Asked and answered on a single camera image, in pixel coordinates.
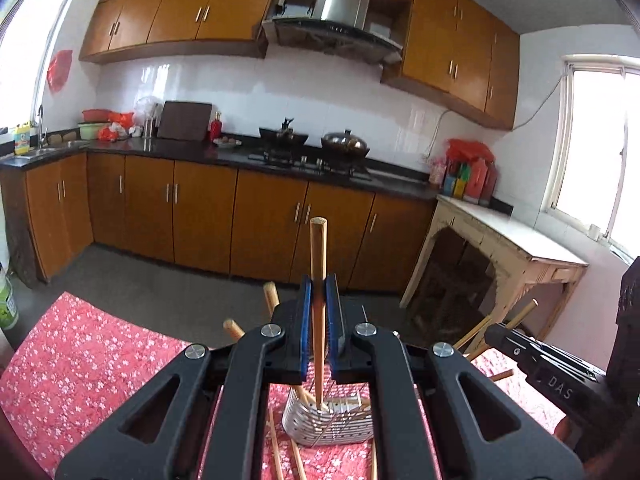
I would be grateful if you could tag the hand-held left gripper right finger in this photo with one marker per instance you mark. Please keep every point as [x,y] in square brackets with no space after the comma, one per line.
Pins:
[334,330]

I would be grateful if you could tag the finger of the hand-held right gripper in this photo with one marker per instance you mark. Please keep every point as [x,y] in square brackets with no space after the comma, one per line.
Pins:
[520,347]
[625,310]

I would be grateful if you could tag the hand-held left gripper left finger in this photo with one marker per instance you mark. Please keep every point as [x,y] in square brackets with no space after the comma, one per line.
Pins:
[306,330]

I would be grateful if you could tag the set of wooden chopsticks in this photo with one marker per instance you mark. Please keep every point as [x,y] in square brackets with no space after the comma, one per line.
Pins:
[271,297]

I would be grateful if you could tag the long wooden chopstick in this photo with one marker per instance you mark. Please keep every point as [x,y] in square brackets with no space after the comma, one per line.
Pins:
[318,245]

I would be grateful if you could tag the small white cup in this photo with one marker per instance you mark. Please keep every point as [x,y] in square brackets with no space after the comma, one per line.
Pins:
[593,232]

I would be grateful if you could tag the beige wooden side table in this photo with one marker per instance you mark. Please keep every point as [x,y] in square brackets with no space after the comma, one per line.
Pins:
[515,240]

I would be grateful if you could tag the brown wooden base cabinets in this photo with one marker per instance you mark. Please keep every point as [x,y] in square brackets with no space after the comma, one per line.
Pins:
[200,210]

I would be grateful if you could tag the black gas stove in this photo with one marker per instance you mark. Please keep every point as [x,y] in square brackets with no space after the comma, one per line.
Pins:
[310,165]

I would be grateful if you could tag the red plastic oil bottle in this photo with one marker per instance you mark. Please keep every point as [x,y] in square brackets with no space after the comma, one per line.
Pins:
[477,180]
[492,182]

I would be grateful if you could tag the yellow blue box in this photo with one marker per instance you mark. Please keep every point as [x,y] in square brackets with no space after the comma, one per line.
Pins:
[455,187]

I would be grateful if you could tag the black wok with lid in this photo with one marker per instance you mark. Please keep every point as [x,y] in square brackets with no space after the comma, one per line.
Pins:
[345,142]

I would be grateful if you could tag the pink bottle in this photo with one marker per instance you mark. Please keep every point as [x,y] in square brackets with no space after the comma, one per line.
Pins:
[437,171]

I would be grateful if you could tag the plate of food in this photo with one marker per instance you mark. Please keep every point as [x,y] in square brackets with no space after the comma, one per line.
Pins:
[227,143]

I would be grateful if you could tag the red bag over bottles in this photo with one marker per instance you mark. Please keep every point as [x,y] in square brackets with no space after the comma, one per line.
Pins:
[470,150]

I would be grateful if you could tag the black kitchen countertop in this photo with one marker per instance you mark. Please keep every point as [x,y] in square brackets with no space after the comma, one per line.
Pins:
[200,149]

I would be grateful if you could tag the small red bottle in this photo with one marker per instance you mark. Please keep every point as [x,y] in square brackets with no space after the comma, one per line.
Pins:
[216,127]

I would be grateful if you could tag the red floral tablecloth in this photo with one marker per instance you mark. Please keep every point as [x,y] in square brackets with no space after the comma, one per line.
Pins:
[75,370]

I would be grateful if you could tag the dark cutting board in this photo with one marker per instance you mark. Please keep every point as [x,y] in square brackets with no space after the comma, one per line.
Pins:
[185,121]

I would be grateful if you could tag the metal canister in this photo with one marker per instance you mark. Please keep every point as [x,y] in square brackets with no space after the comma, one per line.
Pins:
[150,127]

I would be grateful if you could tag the white plastic bag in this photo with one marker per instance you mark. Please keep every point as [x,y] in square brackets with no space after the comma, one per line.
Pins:
[142,107]

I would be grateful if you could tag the crumpled red plastic bag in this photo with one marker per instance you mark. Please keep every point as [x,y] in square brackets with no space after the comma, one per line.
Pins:
[112,130]

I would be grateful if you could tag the green basin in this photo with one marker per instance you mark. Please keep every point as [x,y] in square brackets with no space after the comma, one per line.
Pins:
[92,131]

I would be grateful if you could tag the red basin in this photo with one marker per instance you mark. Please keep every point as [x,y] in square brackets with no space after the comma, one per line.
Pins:
[96,115]

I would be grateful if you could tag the white green plastic bucket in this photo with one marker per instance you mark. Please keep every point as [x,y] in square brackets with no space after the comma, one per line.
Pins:
[7,300]

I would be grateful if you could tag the steel sink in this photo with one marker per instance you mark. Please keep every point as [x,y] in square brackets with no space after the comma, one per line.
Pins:
[55,149]

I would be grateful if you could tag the steel range hood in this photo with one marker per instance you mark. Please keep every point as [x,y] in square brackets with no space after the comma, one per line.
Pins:
[340,2]

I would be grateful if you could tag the metal faucet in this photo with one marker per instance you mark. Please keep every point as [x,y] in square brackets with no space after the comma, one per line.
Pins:
[41,125]

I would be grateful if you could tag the yellow detergent bottle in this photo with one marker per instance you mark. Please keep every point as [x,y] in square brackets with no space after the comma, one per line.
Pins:
[22,140]

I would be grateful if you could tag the hanging red plastic bag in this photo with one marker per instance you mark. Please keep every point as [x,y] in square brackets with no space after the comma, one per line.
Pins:
[60,71]

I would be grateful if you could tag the window with white frame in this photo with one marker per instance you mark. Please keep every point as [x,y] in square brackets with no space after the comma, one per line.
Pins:
[30,50]
[595,150]

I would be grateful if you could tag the brown wooden wall cabinet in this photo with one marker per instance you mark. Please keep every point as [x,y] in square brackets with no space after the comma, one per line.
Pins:
[175,10]
[450,45]

